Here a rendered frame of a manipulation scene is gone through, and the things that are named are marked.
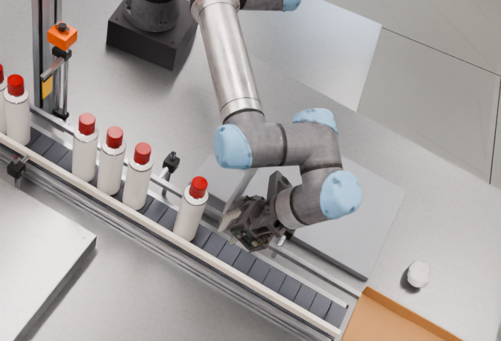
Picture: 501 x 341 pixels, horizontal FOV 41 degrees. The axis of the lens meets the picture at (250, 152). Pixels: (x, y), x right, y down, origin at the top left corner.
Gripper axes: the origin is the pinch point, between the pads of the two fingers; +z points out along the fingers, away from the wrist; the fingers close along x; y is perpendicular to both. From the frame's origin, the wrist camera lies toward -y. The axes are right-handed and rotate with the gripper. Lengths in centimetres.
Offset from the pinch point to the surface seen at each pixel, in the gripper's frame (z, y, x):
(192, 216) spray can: 4.4, 2.3, -5.3
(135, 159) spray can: 6.6, 1.2, -21.9
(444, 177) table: -6, -59, 45
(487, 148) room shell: 50, -171, 114
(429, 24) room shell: 75, -236, 70
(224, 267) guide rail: 6.1, 4.4, 7.8
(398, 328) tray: -7.3, -9.1, 47.1
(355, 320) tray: -2.5, -5.3, 38.7
